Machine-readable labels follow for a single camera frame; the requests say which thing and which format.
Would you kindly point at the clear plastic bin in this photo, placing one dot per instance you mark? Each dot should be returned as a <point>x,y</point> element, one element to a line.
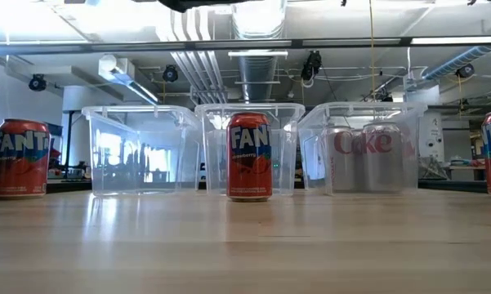
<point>412,175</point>
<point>118,122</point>
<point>212,163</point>

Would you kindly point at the black aluminium table frame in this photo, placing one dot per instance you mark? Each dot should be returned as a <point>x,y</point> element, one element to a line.
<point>453,186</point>

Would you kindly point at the black ceiling-mounted camera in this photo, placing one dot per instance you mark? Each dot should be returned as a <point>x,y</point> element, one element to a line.
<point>37,83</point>
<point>170,73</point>
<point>465,70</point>

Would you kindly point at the black thin stand pole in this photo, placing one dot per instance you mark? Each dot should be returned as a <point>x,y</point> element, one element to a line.
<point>69,143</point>

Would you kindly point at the blue storage crate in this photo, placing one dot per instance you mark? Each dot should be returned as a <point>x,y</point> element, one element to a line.
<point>57,130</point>

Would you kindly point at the grey crumpled cover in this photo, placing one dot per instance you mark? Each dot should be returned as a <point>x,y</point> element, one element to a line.
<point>431,168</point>

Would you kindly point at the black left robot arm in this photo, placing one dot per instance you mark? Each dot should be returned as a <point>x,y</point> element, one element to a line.
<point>188,4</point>

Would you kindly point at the white cylindrical device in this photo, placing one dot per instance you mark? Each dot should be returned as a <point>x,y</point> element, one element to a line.
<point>431,134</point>

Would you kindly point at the white tube light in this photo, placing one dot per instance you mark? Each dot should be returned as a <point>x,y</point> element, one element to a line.
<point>257,53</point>

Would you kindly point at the white ceiling light fixture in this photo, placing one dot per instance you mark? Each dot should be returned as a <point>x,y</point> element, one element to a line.
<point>124,77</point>

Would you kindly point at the black rig crossbeam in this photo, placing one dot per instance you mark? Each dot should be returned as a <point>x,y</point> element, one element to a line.
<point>188,45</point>

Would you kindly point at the blue ribbed ceiling duct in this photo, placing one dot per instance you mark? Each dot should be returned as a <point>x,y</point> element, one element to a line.
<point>459,60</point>

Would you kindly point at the black hanging camera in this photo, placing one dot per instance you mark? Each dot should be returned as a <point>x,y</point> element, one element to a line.
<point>311,65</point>

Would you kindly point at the wooden workbench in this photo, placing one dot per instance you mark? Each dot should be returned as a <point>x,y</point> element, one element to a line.
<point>470,167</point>

